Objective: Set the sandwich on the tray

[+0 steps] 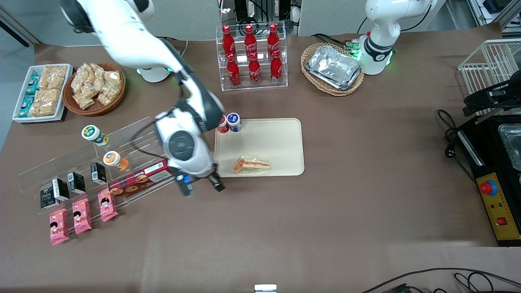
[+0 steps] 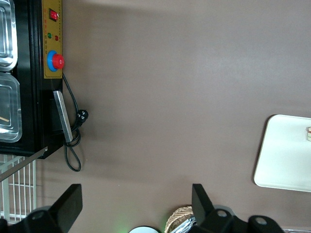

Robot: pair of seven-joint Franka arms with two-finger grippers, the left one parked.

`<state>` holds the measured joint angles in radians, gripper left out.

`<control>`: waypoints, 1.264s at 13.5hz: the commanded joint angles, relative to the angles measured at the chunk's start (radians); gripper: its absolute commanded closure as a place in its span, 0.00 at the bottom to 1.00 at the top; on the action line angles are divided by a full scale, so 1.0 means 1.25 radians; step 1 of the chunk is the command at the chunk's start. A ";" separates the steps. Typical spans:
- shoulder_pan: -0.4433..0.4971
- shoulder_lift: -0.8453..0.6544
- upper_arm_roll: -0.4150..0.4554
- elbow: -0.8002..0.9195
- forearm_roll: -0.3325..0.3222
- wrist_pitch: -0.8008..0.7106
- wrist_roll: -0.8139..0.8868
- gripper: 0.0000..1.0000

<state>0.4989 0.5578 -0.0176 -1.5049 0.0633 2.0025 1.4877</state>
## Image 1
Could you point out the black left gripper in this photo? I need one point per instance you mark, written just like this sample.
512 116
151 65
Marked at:
484 97

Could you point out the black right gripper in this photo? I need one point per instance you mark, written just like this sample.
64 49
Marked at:
214 181

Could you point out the triangle sandwich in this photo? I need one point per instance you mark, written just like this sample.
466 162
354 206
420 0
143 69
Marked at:
252 165

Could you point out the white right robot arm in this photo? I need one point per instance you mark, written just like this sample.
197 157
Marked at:
134 40

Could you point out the beige plastic tray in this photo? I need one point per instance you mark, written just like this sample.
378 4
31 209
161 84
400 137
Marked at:
268 138

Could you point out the aluminium foil tray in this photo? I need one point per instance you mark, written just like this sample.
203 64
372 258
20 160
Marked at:
333 65

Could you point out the white rectangular serving tray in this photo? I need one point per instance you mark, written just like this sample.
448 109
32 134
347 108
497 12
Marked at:
20 87

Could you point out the steel food container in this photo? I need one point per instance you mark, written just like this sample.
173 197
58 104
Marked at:
511 144

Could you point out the black sealing machine yellow panel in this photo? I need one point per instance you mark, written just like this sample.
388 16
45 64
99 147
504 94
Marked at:
490 162

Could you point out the red cookie box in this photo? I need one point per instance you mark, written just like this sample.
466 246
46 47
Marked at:
140 181

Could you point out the red-lid small bottle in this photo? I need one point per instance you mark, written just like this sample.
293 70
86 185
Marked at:
223 127

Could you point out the blue-lid small bottle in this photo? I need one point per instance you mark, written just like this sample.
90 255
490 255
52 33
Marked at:
233 121

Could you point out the red emergency stop button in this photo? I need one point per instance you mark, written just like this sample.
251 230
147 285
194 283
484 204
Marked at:
487 187

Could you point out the orange-label yogurt cup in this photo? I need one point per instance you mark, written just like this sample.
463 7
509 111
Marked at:
113 158

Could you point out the pink snack pack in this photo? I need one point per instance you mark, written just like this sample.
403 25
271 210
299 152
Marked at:
59 227
108 205
82 216

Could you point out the small black carton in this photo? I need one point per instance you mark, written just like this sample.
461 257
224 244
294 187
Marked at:
47 198
61 189
98 173
76 183

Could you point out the red cola bottle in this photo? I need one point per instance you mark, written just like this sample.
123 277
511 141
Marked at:
273 40
276 70
228 42
250 40
255 72
233 73

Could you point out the green-label yogurt cup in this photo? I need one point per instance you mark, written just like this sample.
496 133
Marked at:
93 133

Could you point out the small silver object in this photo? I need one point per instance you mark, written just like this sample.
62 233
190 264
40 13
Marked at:
265 288

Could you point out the brown round wicker basket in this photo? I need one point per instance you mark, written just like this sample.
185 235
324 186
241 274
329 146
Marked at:
95 109

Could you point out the clear bag of crackers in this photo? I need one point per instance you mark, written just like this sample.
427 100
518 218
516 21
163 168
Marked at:
107 94
84 100
113 78
80 79
97 73

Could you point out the clear acrylic bottle rack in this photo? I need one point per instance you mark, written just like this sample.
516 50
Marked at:
281 73

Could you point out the clear acrylic stepped shelf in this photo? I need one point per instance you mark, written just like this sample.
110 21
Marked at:
61 162

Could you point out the light oval wicker basket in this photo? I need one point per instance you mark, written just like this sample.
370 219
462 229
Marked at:
313 83

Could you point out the flat pack of crackers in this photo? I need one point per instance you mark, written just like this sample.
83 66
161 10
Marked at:
53 77
45 101

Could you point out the black background equipment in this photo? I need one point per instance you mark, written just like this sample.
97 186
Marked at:
260 12

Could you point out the teal snack packet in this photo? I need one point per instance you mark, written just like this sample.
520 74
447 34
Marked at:
33 84
27 105

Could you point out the aluminium frame structure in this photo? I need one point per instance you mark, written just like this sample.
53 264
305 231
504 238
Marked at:
496 12

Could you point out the red rocker switch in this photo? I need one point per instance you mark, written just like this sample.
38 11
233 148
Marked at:
502 221

